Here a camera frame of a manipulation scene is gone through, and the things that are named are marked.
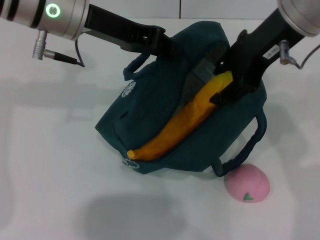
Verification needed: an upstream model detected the metal zipper pull ring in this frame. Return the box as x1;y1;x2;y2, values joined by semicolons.
122;157;140;171

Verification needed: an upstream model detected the dark teal fabric bag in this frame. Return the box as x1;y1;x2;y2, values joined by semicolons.
94;21;268;177

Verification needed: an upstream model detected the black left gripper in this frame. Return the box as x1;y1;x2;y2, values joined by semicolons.
82;3;191;64

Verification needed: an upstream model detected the left arm cable with plug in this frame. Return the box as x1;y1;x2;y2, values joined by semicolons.
31;31;86;69

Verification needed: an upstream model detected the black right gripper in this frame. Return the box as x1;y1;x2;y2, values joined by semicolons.
209;7;306;108

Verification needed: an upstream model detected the pink peach toy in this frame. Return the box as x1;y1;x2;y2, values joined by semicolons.
223;163;271;203

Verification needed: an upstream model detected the arm cable with plug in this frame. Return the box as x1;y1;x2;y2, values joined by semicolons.
278;39;320;70
31;31;86;69

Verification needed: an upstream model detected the yellow banana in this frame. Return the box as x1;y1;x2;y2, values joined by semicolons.
126;70;235;161

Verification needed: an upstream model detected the right arm cable with plug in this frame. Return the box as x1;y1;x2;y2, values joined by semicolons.
278;39;320;70

